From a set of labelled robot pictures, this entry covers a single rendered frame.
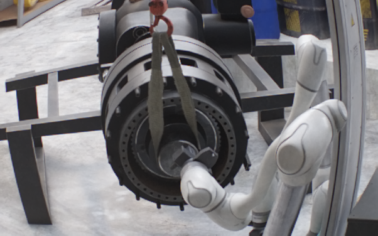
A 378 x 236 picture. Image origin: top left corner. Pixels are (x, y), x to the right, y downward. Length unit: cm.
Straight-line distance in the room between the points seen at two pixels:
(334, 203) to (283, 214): 35
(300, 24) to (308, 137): 396
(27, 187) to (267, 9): 260
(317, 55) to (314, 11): 324
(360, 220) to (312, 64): 72
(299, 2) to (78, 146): 212
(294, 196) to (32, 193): 219
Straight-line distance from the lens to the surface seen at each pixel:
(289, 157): 184
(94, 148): 502
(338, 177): 225
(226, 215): 239
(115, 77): 298
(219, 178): 280
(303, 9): 573
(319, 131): 189
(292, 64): 533
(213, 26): 411
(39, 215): 396
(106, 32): 401
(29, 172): 382
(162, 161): 269
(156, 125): 267
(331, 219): 233
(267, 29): 554
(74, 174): 464
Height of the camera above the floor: 195
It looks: 21 degrees down
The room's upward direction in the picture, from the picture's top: 4 degrees counter-clockwise
